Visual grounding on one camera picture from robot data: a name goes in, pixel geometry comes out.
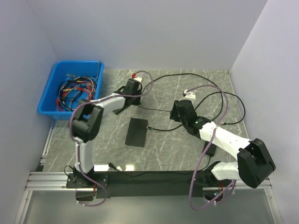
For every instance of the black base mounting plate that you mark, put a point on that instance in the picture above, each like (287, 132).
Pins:
(101, 184)

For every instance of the black network switch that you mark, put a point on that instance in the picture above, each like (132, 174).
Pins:
(136, 134)
(119, 109)

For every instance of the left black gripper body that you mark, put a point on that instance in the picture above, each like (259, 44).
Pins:
(137, 101)

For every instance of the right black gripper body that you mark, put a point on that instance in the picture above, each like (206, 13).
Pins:
(175, 115)

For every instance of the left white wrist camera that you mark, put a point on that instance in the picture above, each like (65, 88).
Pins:
(136, 78)

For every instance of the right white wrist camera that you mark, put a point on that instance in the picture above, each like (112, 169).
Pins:
(189, 95)

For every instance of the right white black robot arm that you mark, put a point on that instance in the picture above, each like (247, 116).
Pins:
(253, 162)

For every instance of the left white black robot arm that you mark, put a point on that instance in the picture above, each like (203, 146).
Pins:
(86, 120)

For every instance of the aluminium rail frame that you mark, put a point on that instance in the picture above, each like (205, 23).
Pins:
(252, 166)

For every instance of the black power adapter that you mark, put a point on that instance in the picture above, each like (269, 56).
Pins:
(211, 150)

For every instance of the blue plastic bin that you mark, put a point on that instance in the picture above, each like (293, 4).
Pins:
(69, 82)

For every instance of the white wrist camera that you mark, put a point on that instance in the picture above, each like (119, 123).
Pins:
(189, 95)
(136, 78)

